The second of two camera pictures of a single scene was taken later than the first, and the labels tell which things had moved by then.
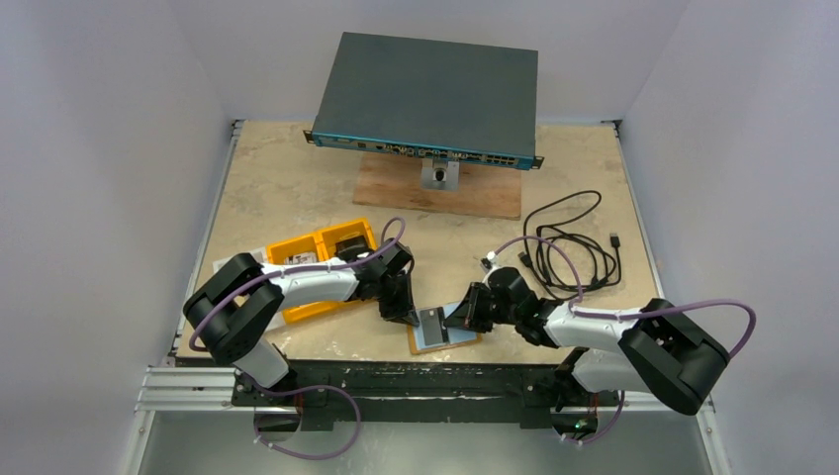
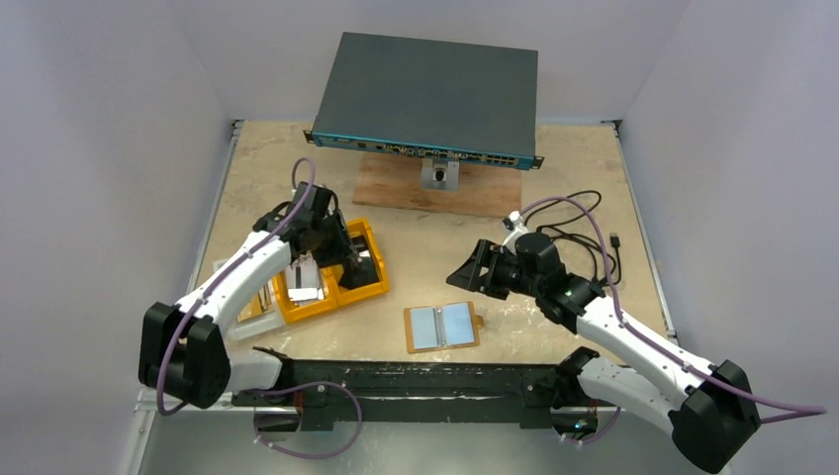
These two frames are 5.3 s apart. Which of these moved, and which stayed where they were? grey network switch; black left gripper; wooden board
Moved: black left gripper
Stayed: wooden board; grey network switch
